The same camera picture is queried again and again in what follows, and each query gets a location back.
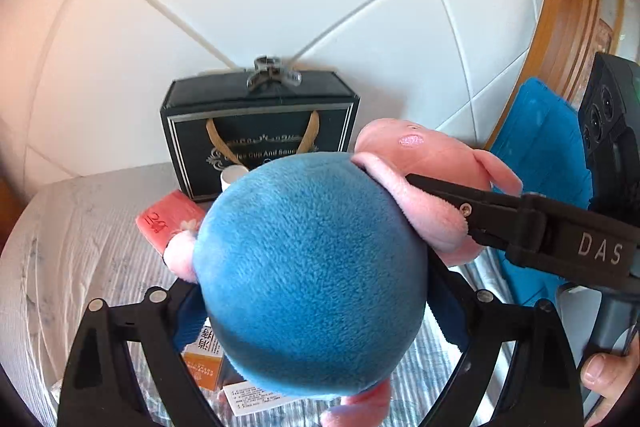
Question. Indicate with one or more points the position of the metal clip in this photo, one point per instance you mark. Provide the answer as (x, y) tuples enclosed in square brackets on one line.
[(272, 72)]

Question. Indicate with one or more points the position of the white plastic bottle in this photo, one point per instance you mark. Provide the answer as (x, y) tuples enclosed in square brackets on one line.
[(232, 177)]

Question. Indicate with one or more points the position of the white printed paper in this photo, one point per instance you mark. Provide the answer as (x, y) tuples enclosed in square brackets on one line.
[(255, 399)]

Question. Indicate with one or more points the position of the small orange packet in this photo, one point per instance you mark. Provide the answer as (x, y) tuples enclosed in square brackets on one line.
[(202, 357)]

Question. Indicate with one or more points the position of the person's right hand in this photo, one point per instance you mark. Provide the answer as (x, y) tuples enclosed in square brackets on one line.
[(607, 382)]

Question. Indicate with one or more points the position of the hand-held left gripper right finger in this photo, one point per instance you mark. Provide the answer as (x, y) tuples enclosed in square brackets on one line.
[(450, 312)]

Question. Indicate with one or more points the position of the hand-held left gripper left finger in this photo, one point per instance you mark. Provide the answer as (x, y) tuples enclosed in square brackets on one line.
[(192, 317)]

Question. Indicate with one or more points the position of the pink tissue pack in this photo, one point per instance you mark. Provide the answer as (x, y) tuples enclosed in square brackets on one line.
[(167, 217)]

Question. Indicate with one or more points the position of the blue plastic crate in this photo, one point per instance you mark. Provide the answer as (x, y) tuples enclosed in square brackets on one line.
[(545, 147)]

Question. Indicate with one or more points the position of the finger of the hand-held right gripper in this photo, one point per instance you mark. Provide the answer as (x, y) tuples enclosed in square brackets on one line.
[(490, 214)]

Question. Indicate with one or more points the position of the blue pig plush toy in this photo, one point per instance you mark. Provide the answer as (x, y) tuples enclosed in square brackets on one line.
[(310, 267)]

